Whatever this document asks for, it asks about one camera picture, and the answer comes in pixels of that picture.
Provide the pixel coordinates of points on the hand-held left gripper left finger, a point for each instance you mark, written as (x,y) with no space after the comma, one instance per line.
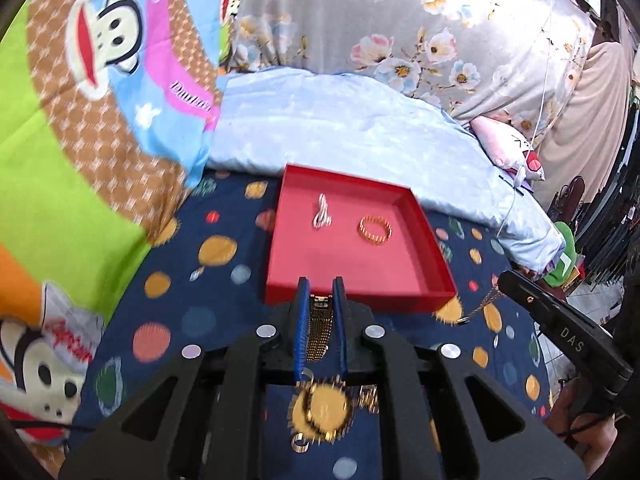
(303,332)

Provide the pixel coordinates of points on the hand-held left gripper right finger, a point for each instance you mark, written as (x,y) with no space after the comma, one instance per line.
(340,332)

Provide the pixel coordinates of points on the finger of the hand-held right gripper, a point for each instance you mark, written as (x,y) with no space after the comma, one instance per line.
(520,290)

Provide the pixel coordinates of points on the gold mesh watch band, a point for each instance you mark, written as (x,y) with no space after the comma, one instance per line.
(318,327)

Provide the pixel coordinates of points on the red tray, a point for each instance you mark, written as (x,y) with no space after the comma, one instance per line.
(350,250)

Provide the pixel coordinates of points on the gold bangle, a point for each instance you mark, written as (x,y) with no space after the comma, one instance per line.
(374,229)

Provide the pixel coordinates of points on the person's right hand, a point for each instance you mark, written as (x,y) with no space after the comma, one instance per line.
(585,430)

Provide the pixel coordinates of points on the green cloth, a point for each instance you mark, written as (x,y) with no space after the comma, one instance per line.
(562,255)

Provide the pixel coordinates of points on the navy planet-print bed sheet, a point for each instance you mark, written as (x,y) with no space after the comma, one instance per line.
(220,300)

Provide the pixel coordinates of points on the pink plush pillow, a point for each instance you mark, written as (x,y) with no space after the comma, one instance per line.
(500,142)

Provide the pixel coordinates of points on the beige cloth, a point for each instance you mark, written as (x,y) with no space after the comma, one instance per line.
(585,120)

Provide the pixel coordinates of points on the light blue blanket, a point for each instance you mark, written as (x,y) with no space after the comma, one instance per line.
(360,125)

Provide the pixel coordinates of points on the grey floral quilt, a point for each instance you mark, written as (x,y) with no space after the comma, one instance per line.
(400,25)

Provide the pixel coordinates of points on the cartoon monkey printed blanket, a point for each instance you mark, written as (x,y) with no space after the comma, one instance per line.
(100,110)

